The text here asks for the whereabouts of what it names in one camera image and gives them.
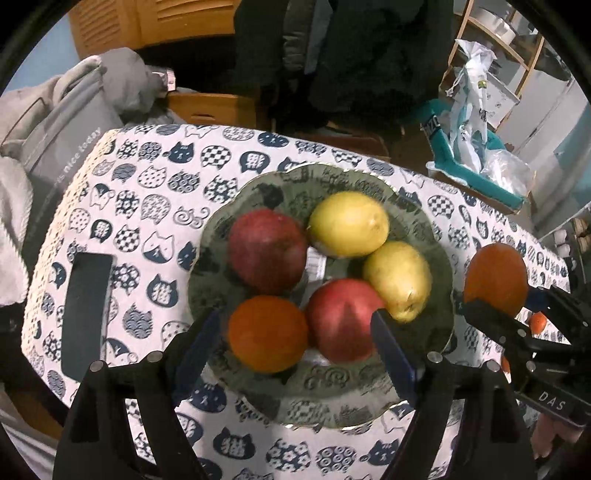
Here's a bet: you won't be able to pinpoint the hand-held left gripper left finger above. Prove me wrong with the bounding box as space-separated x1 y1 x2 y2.
53 308 223 480

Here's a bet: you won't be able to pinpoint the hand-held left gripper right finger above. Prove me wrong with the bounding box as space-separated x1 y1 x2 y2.
369 310 539 480

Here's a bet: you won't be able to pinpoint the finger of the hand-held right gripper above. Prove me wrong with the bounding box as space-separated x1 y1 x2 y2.
525 285 583 326
461 298 534 354

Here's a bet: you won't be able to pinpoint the orange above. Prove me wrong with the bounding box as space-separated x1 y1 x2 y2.
228 295 309 374
463 243 530 319

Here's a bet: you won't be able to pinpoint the bright red apple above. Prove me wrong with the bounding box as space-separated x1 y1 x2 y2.
305 278 387 363

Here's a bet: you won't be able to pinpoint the scalloped glass plate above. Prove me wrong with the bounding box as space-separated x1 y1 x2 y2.
187 162 455 431

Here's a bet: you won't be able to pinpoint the oblong yellow pear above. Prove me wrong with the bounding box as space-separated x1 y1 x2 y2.
362 241 433 323

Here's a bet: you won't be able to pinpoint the yellow lemon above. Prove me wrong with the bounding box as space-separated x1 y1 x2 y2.
308 191 390 258

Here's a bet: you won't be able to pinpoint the person's right hand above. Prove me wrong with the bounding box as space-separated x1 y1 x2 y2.
530 412 583 462

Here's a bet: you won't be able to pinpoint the black smartphone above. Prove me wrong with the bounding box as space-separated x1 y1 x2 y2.
61 252 115 384

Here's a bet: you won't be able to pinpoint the dark red apple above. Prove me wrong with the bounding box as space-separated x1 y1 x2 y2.
228 209 309 296

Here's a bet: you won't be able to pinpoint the clear plastic bag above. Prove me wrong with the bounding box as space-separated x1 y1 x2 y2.
480 150 537 198

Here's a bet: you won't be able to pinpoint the cat print tablecloth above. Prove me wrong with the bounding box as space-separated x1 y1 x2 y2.
21 124 571 480

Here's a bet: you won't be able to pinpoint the teal box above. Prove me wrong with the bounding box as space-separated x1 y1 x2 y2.
420 99 528 216

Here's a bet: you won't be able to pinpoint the white cabinet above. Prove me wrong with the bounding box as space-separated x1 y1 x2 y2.
496 69 591 163

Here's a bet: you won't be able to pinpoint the white printed plastic bag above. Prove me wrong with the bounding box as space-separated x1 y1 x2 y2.
442 39 500 172

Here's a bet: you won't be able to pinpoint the wooden chair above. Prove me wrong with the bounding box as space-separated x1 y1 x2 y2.
165 92 263 129

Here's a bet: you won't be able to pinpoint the wooden shelf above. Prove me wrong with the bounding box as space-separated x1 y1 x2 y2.
445 0 546 99

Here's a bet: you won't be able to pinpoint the dark grey lettered bag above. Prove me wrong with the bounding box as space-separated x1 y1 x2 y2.
0 78 126 259

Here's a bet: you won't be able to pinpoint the grey hooded jacket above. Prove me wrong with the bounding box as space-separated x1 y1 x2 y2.
0 46 177 154

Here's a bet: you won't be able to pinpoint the white pot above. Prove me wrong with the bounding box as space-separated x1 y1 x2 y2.
475 7 516 43

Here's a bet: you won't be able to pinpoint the dark hanging jackets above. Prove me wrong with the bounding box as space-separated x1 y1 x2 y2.
232 0 457 136

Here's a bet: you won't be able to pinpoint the slatted wooden furniture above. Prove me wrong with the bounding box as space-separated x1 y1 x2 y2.
69 0 242 52

